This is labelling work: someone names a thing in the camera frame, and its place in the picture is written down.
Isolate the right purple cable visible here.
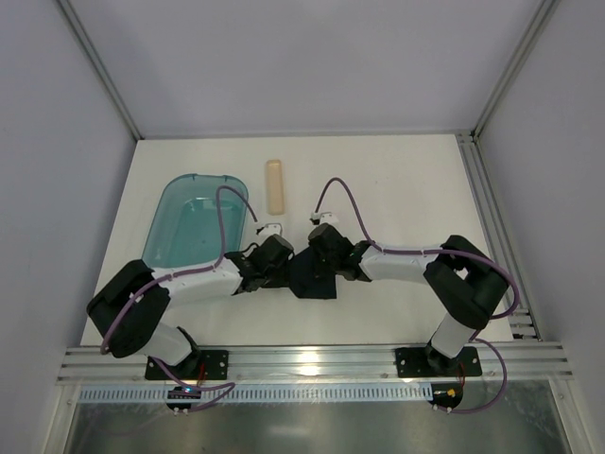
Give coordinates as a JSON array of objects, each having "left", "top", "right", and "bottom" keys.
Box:
[{"left": 311, "top": 177, "right": 524, "bottom": 416}]

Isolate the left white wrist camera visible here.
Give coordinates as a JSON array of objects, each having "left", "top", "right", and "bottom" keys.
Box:
[{"left": 255, "top": 222, "right": 283, "bottom": 237}]

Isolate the black paper napkin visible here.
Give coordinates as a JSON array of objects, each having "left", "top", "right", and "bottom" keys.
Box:
[{"left": 288, "top": 248, "right": 337, "bottom": 300}]

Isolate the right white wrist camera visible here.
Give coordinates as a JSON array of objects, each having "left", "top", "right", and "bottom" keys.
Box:
[{"left": 310, "top": 212, "right": 339, "bottom": 226}]

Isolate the right side aluminium rail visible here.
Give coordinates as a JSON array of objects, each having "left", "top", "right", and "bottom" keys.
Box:
[{"left": 456, "top": 131, "right": 542, "bottom": 341}]

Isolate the right aluminium frame post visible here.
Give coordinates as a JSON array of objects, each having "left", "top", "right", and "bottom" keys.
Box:
[{"left": 472, "top": 0, "right": 561, "bottom": 141}]

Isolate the purple cable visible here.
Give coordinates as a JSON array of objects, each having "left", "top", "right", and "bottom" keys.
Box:
[
  {"left": 311, "top": 177, "right": 524, "bottom": 416},
  {"left": 99, "top": 185, "right": 260, "bottom": 412}
]

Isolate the aluminium frame post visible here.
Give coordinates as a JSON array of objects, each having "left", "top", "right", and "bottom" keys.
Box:
[
  {"left": 472, "top": 0, "right": 561, "bottom": 141},
  {"left": 54, "top": 0, "right": 144, "bottom": 142}
]

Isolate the teal plastic basin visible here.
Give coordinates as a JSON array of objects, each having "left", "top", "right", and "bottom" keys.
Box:
[{"left": 142, "top": 174, "right": 249, "bottom": 268}]

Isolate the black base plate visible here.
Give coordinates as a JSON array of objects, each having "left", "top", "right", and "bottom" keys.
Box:
[
  {"left": 394, "top": 345, "right": 482, "bottom": 378},
  {"left": 144, "top": 349, "right": 229, "bottom": 381}
]

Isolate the white slotted cable duct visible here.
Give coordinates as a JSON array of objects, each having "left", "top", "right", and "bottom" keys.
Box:
[{"left": 78, "top": 382, "right": 433, "bottom": 404}]

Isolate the left aluminium frame post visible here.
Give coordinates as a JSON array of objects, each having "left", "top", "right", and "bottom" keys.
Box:
[{"left": 54, "top": 0, "right": 144, "bottom": 142}]

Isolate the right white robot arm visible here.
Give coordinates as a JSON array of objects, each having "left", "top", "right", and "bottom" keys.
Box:
[{"left": 308, "top": 223, "right": 513, "bottom": 377}]

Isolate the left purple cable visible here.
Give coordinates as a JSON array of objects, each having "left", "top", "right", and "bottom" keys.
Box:
[{"left": 99, "top": 185, "right": 260, "bottom": 412}]

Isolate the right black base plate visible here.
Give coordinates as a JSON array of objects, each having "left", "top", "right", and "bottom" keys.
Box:
[{"left": 394, "top": 345, "right": 482, "bottom": 378}]

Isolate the aluminium front rail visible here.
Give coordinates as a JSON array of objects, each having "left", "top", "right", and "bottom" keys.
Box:
[{"left": 57, "top": 341, "right": 573, "bottom": 385}]

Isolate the aluminium rail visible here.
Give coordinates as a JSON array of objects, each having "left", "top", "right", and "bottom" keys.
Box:
[
  {"left": 456, "top": 131, "right": 542, "bottom": 341},
  {"left": 57, "top": 341, "right": 573, "bottom": 385}
]

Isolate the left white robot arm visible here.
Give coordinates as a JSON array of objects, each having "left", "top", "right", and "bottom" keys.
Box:
[{"left": 86, "top": 235, "right": 294, "bottom": 377}]

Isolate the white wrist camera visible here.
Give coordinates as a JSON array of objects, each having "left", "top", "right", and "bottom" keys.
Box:
[
  {"left": 310, "top": 212, "right": 339, "bottom": 226},
  {"left": 255, "top": 222, "right": 283, "bottom": 237}
]

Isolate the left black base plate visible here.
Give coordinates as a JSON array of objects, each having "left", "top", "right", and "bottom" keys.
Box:
[{"left": 144, "top": 349, "right": 229, "bottom": 381}]

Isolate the beige cutlery case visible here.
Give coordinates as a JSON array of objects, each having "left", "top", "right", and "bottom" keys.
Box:
[{"left": 265, "top": 160, "right": 285, "bottom": 216}]

